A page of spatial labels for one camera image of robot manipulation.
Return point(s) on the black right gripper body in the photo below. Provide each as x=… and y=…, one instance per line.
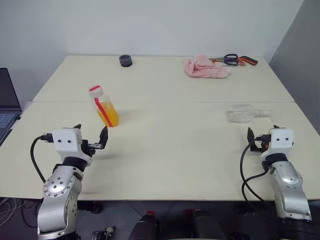
x=261, y=145

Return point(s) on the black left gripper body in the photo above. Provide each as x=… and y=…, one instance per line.
x=87, y=146

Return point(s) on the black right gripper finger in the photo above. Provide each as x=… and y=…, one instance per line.
x=250, y=137
x=275, y=127

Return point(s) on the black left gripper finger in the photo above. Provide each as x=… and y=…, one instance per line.
x=103, y=137
x=78, y=126

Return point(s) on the orange juice bottle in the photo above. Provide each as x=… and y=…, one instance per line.
x=110, y=115

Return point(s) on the white pink bottle cap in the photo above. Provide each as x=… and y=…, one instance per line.
x=95, y=91

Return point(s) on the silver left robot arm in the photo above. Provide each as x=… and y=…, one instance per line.
x=60, y=187

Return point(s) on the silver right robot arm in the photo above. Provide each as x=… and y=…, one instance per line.
x=287, y=185

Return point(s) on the dark laptop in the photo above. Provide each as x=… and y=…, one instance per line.
x=7, y=100

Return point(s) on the dark grey round cap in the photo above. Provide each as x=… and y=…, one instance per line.
x=125, y=60

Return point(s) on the pink towel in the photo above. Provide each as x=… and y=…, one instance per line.
x=202, y=68

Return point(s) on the dark rounded shape red top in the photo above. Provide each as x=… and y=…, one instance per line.
x=146, y=225

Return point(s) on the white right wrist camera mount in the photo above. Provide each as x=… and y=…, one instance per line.
x=281, y=141

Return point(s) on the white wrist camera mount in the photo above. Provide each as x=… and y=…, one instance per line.
x=281, y=141
x=66, y=140

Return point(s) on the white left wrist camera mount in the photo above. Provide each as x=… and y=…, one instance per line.
x=66, y=140

